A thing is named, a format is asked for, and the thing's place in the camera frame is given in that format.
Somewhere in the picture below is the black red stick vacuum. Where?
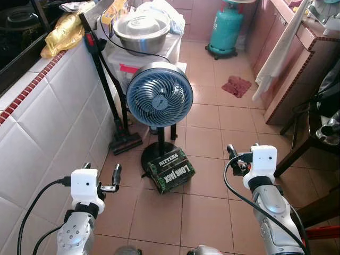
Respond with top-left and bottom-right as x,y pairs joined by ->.
79,0 -> 143,156

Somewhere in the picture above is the green Long Jack bitters box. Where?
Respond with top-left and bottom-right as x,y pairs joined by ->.
146,148 -> 196,194

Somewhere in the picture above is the dark wooden chair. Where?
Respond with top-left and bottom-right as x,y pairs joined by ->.
274,96 -> 340,179

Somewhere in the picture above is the red floor rag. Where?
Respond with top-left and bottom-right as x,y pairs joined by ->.
222,75 -> 252,99

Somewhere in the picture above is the silver left robot leg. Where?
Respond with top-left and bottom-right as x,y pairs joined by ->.
114,245 -> 142,255

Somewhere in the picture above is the silver robot leg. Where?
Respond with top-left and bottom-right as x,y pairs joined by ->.
114,245 -> 142,255
186,245 -> 224,255

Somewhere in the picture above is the shiny metal pot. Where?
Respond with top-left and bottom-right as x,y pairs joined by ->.
316,112 -> 340,147

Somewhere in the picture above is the blue grey standing fan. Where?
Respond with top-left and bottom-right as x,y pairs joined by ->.
126,62 -> 194,173

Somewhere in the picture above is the dark wooden table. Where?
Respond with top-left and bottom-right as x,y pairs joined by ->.
295,186 -> 340,229

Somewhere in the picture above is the white plastic storage box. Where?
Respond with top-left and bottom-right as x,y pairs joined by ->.
103,31 -> 188,97

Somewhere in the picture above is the silver right robot leg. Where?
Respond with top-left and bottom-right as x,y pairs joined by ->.
186,245 -> 224,255

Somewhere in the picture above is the pink tiled kitchen counter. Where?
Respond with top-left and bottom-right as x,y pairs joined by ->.
247,0 -> 340,126

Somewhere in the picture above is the white hanging cloth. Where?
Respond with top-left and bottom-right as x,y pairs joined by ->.
252,0 -> 311,101

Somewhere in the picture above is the red plastic stool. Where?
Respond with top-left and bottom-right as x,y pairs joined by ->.
305,225 -> 340,241

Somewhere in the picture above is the black bag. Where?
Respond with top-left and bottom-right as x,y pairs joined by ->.
316,61 -> 340,118

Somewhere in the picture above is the teal gas cylinder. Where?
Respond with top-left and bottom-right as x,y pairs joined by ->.
206,0 -> 238,60

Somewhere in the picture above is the yellow plastic bag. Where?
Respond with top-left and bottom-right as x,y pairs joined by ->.
41,12 -> 86,59

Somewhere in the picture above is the steel bowl with lid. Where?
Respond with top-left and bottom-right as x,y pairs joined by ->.
113,11 -> 172,56

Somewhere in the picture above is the white plastic bag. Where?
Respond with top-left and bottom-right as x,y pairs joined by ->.
139,0 -> 185,33

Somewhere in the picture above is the grey metal appliance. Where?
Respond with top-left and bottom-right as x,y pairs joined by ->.
311,0 -> 340,24

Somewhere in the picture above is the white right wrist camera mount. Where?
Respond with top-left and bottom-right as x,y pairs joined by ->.
243,144 -> 277,190

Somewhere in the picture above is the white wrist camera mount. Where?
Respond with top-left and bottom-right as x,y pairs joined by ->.
243,144 -> 277,190
71,169 -> 106,215

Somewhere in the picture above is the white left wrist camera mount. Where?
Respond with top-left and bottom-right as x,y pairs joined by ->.
71,169 -> 106,215

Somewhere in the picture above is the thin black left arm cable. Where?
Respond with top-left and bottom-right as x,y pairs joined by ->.
33,226 -> 65,255

